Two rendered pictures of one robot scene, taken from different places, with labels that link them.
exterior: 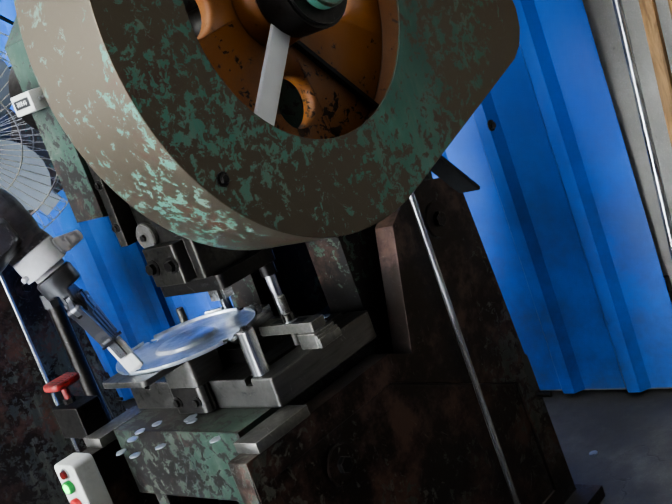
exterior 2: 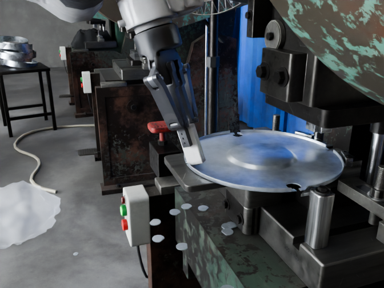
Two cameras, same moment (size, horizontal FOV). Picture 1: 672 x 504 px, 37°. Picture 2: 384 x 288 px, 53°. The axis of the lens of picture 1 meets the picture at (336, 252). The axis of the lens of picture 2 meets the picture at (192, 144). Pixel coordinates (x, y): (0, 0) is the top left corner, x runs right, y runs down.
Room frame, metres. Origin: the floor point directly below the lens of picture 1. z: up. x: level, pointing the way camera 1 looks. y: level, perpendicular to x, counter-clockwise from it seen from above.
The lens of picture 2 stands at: (1.27, 0.16, 1.05)
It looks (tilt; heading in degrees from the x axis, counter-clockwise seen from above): 20 degrees down; 26
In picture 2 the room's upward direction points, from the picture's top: straight up
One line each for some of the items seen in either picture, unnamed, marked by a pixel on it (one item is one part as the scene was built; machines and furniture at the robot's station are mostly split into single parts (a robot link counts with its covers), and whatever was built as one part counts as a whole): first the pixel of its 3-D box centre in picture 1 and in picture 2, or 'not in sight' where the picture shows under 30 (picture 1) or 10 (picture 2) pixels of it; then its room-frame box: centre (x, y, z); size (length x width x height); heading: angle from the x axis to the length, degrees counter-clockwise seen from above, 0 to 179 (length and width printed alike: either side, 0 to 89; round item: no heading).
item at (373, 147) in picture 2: (274, 287); (376, 147); (2.00, 0.14, 0.81); 0.02 x 0.02 x 0.14
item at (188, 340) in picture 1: (186, 340); (261, 155); (1.93, 0.33, 0.78); 0.29 x 0.29 x 0.01
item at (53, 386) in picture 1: (66, 394); (162, 137); (2.08, 0.64, 0.72); 0.07 x 0.06 x 0.08; 136
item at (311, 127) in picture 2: (217, 289); (318, 120); (2.01, 0.25, 0.84); 0.05 x 0.03 x 0.04; 46
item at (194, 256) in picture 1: (170, 204); (315, 11); (1.99, 0.27, 1.04); 0.17 x 0.15 x 0.30; 136
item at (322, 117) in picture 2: (219, 276); (325, 108); (2.02, 0.24, 0.86); 0.20 x 0.16 x 0.05; 46
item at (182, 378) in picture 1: (181, 381); (237, 191); (1.89, 0.37, 0.72); 0.25 x 0.14 x 0.14; 136
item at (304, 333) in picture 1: (292, 319); (382, 198); (1.90, 0.12, 0.76); 0.17 x 0.06 x 0.10; 46
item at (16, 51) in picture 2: not in sight; (22, 83); (3.60, 2.93, 0.40); 0.45 x 0.40 x 0.79; 58
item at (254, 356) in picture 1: (252, 350); (319, 215); (1.80, 0.21, 0.75); 0.03 x 0.03 x 0.10; 46
